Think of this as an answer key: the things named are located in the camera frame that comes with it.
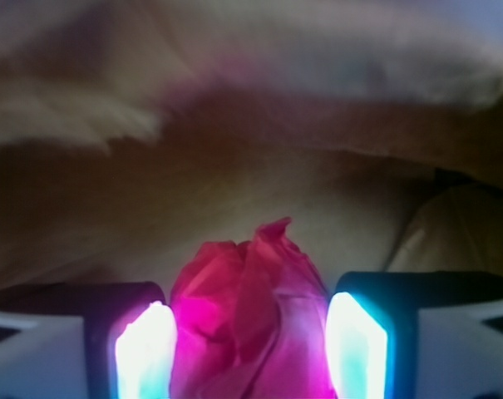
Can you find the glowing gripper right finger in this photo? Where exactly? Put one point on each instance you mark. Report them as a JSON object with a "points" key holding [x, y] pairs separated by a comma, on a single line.
{"points": [[416, 335]]}

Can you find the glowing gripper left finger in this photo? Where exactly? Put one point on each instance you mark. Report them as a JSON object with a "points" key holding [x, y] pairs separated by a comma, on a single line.
{"points": [[62, 340]]}

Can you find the red paper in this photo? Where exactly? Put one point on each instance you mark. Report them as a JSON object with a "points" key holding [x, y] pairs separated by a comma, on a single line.
{"points": [[251, 320]]}

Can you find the brown paper bag bin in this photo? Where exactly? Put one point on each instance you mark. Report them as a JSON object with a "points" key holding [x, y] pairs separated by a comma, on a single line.
{"points": [[131, 132]]}

